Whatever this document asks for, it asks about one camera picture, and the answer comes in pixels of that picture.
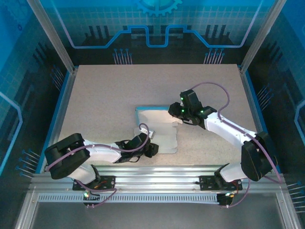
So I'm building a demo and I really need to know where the teal paper box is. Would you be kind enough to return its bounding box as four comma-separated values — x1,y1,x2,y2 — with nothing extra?
133,104,184,155

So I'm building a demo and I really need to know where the blue table edge strip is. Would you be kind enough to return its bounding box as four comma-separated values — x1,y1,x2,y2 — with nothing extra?
244,71,284,174
35,71,72,174

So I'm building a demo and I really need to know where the black controller module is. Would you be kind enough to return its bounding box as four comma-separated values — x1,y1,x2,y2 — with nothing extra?
216,192,235,207
82,189,102,208

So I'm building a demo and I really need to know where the wide aluminium frame rail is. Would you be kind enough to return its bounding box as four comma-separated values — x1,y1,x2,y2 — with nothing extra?
30,164,288,193

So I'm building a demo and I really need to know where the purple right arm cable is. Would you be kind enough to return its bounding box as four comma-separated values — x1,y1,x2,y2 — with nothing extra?
189,82,283,208

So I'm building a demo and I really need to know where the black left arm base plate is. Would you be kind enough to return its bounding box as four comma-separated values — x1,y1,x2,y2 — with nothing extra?
72,175,117,191

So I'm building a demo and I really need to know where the slotted grey cable duct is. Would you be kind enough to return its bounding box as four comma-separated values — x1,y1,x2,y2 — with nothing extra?
37,192,221,205

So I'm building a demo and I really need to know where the aluminium table side rail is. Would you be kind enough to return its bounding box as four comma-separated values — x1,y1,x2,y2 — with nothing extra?
238,66,275,167
45,68,78,167

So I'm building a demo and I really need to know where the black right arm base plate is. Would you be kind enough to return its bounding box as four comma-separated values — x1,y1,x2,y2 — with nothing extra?
199,175,243,191

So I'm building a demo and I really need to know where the aluminium upright post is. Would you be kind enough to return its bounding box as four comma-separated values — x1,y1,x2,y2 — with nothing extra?
239,0,280,74
26,0,79,74

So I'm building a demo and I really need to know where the aluminium lower frame rail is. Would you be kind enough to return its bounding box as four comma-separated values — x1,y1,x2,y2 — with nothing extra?
275,192,303,229
14,190,40,229

